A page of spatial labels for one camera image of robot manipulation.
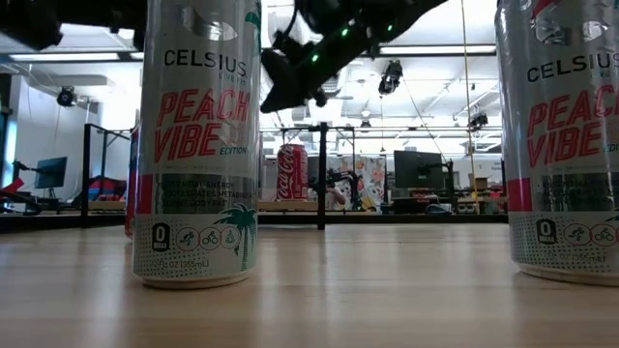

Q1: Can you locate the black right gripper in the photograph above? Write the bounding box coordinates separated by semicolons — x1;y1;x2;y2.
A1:
259;0;449;115

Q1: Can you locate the Coca-Cola Star Wars can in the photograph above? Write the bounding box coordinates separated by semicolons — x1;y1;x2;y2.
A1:
276;143;310;203

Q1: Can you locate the Celsius Peach Vibe can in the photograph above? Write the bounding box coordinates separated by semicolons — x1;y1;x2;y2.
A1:
494;0;619;289
132;0;262;291

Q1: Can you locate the red Fanta can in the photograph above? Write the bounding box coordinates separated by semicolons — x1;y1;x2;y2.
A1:
124;126;141;242

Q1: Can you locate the computer monitor on arm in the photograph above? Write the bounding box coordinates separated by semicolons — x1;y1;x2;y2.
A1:
33;156;69;190

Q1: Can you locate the person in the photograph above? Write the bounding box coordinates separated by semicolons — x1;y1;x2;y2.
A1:
328;186;347;210

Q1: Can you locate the floral patterned cloth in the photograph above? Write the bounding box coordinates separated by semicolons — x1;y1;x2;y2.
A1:
326;154;388;213

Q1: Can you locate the black computer monitor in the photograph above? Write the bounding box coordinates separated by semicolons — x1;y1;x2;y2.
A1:
393;149;445;190

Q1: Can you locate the red workshop equipment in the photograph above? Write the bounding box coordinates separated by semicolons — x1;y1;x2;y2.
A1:
86;176;128;202

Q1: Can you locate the red padded bar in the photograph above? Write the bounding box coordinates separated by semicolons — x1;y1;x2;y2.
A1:
0;177;25;195

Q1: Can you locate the black camera cable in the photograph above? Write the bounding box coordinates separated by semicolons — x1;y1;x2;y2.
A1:
272;0;301;49

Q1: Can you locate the black aluminium table frame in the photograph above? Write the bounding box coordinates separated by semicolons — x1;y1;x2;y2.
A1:
0;210;509;235

